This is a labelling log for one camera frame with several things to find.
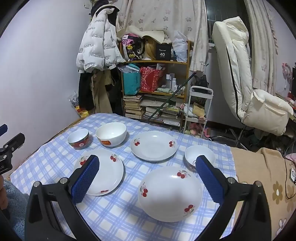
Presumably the white plastic bag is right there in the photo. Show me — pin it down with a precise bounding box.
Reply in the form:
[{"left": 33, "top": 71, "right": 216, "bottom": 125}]
[{"left": 172, "top": 31, "right": 188, "bottom": 62}]

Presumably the white reclining chair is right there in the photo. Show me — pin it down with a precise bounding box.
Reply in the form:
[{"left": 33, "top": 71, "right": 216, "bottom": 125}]
[{"left": 211, "top": 16, "right": 294, "bottom": 149}]

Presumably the black box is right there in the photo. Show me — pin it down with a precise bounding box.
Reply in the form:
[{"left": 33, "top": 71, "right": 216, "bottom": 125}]
[{"left": 155, "top": 43, "right": 172, "bottom": 60}]

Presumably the beige coat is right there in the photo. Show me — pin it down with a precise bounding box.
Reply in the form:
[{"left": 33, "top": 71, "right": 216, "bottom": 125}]
[{"left": 91, "top": 70, "right": 114, "bottom": 114}]

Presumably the white puffer jacket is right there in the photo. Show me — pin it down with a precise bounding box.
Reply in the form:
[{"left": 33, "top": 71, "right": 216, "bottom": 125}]
[{"left": 76, "top": 3, "right": 126, "bottom": 73}]

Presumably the white trolley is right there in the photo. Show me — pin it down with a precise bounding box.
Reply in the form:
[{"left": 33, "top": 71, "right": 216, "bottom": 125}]
[{"left": 183, "top": 86, "right": 214, "bottom": 137}]

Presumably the beige flower blanket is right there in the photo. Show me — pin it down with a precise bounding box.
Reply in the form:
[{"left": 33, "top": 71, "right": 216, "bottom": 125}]
[{"left": 231, "top": 146, "right": 296, "bottom": 239}]

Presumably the small white bowl red pattern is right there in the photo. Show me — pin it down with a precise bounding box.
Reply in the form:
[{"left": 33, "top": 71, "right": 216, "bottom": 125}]
[{"left": 184, "top": 145, "right": 216, "bottom": 172}]

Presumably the red bag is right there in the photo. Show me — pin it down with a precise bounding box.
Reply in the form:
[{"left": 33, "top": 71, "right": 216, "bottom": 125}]
[{"left": 140, "top": 67, "right": 163, "bottom": 92}]

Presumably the row of cosmetic bottles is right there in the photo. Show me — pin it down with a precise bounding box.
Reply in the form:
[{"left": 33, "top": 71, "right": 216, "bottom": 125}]
[{"left": 165, "top": 73, "right": 185, "bottom": 93}]

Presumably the black cable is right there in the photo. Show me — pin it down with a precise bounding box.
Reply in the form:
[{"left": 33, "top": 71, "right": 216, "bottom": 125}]
[{"left": 284, "top": 158, "right": 296, "bottom": 200}]

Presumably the wooden shelf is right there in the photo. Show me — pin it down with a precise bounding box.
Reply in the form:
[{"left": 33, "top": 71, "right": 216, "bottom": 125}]
[{"left": 120, "top": 40, "right": 192, "bottom": 123}]

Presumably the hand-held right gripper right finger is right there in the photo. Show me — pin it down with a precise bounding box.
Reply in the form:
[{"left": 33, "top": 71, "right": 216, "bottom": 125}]
[{"left": 195, "top": 155, "right": 272, "bottom": 241}]

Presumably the teal bag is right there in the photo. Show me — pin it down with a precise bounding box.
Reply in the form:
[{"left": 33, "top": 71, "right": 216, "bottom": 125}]
[{"left": 122, "top": 65, "right": 141, "bottom": 96}]

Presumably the pink black patterned bag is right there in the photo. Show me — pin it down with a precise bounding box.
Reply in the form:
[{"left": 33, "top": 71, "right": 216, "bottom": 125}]
[{"left": 121, "top": 34, "right": 146, "bottom": 62}]

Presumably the green broom handle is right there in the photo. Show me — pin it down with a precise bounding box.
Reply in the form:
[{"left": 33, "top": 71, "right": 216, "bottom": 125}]
[{"left": 148, "top": 74, "right": 197, "bottom": 121}]

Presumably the colourful plastic bag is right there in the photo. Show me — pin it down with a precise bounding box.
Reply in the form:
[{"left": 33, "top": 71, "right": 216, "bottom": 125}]
[{"left": 68, "top": 91, "right": 89, "bottom": 117}]

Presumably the white cherry print plate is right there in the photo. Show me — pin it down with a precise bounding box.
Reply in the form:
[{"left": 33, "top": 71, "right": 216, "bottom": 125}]
[
  {"left": 138, "top": 166, "right": 203, "bottom": 223},
  {"left": 130, "top": 131, "right": 178, "bottom": 162},
  {"left": 73, "top": 149, "right": 125, "bottom": 196}
]

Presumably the pink plush toy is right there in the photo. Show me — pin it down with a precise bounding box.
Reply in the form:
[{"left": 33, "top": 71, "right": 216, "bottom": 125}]
[{"left": 188, "top": 123, "right": 210, "bottom": 138}]

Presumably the blue fluffy clothing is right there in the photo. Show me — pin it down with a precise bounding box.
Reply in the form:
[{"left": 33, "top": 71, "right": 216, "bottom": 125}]
[{"left": 0, "top": 179, "right": 31, "bottom": 241}]

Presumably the blue plaid sheet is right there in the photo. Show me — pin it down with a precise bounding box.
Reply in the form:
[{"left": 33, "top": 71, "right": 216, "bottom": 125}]
[{"left": 10, "top": 113, "right": 238, "bottom": 241}]

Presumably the large white bowl orange label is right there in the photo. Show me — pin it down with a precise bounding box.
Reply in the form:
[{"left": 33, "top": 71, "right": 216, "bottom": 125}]
[{"left": 95, "top": 122, "right": 127, "bottom": 148}]

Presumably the pink fan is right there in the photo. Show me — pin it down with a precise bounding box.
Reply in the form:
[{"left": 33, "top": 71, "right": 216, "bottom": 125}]
[{"left": 281, "top": 62, "right": 294, "bottom": 91}]

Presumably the black coat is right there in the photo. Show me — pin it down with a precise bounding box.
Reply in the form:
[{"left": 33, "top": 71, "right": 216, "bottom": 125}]
[{"left": 78, "top": 71, "right": 96, "bottom": 112}]

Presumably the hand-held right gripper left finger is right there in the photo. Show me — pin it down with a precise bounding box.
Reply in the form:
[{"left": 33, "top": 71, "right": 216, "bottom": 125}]
[{"left": 25, "top": 155, "right": 100, "bottom": 241}]

